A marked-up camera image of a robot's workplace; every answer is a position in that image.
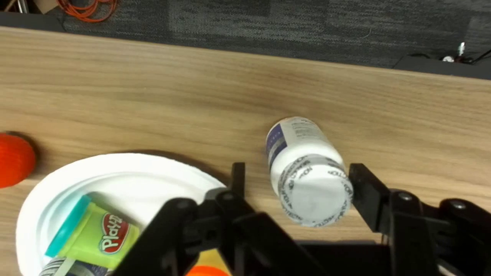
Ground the red ball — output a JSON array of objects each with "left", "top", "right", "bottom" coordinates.
[{"left": 0, "top": 131, "right": 40, "bottom": 191}]

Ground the white paper plate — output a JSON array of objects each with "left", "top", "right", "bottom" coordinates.
[{"left": 14, "top": 152, "right": 229, "bottom": 276}]

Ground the green Play-Doh tub teal lid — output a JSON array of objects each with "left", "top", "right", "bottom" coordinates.
[{"left": 45, "top": 194, "right": 145, "bottom": 274}]

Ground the small white connector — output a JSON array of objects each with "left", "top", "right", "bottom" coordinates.
[{"left": 441, "top": 41, "right": 470, "bottom": 67}]

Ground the orange cable coil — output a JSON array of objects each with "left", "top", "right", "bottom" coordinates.
[{"left": 56, "top": 0, "right": 123, "bottom": 25}]

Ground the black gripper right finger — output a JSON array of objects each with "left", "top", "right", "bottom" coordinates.
[{"left": 349, "top": 163, "right": 491, "bottom": 276}]

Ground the brown cardboard piece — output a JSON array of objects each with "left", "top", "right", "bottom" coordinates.
[{"left": 33, "top": 0, "right": 59, "bottom": 16}]

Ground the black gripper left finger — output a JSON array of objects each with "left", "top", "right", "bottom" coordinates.
[{"left": 120, "top": 162, "right": 324, "bottom": 276}]

